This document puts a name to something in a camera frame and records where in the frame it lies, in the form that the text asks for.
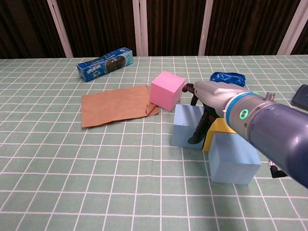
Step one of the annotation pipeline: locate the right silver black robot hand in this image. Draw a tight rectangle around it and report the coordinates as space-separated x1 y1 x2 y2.
182 80 241 145

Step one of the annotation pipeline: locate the yellow foam cube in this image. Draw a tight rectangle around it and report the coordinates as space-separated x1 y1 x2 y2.
203 117 238 152

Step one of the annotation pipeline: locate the notched light blue foam cube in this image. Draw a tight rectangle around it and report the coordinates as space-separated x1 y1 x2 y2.
171 104 211 150

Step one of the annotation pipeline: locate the pink foam cube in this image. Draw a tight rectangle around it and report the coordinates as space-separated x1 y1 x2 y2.
149 71 186 112

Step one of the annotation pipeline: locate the blue snack wrapper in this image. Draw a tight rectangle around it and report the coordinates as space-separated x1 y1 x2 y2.
210 71 247 88

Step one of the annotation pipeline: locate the dark blue wallet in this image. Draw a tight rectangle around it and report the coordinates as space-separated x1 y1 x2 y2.
290 84 308 109

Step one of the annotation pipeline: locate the brown paper bag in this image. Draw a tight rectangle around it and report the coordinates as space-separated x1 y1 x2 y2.
81 85 160 128

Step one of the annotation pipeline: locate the blue cookie box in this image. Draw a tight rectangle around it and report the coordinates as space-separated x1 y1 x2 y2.
76 47 134 83

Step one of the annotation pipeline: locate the dark pleated curtain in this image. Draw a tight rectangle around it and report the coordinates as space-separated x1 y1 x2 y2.
0 0 308 60

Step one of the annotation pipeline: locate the green checked tablecloth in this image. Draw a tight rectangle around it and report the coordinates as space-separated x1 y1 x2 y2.
0 55 308 231

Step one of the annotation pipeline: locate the white metal frame post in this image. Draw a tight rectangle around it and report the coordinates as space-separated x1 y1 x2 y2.
47 0 74 58
277 0 308 55
132 0 149 57
198 0 214 56

